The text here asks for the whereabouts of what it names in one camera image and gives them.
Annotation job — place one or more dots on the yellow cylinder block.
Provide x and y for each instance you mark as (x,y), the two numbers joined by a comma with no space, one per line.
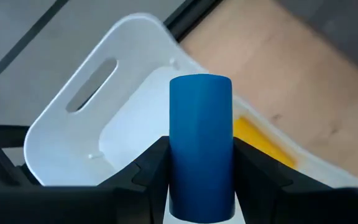
(259,140)

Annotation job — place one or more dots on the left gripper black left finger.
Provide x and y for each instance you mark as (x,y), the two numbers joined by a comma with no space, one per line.
(73,205)

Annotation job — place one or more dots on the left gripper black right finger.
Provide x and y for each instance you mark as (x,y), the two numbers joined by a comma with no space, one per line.
(291,205)

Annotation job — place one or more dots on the white plastic bin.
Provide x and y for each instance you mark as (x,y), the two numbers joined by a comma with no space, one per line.
(73,140)

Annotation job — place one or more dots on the blue cylinder block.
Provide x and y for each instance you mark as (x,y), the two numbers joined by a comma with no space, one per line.
(202,140)

